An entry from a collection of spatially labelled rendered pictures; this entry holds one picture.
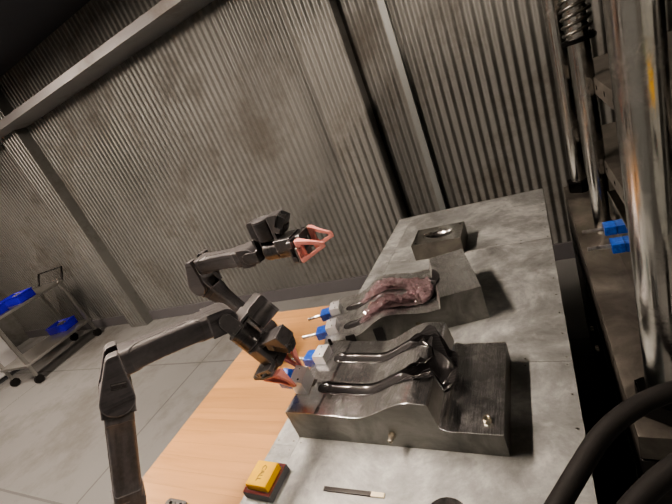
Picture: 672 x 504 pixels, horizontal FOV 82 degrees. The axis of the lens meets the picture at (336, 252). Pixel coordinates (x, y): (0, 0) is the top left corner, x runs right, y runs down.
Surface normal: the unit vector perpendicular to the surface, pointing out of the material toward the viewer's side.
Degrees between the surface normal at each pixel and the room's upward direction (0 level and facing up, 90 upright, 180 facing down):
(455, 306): 90
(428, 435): 90
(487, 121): 90
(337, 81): 90
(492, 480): 0
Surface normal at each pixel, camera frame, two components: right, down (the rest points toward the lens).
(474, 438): -0.36, 0.48
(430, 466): -0.37, -0.86
